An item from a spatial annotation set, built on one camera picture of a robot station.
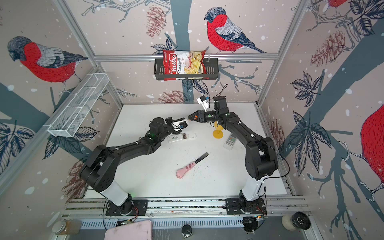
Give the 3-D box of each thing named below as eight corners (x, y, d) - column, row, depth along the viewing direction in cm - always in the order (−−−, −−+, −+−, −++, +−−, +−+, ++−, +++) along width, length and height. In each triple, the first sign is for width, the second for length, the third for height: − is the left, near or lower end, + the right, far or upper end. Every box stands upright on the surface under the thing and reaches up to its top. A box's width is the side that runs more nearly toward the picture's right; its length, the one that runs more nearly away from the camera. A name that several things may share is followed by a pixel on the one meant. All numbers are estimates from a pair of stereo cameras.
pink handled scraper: (179, 180, 84) (178, 178, 82) (175, 174, 87) (174, 172, 84) (208, 156, 94) (208, 153, 92) (203, 151, 96) (204, 149, 94)
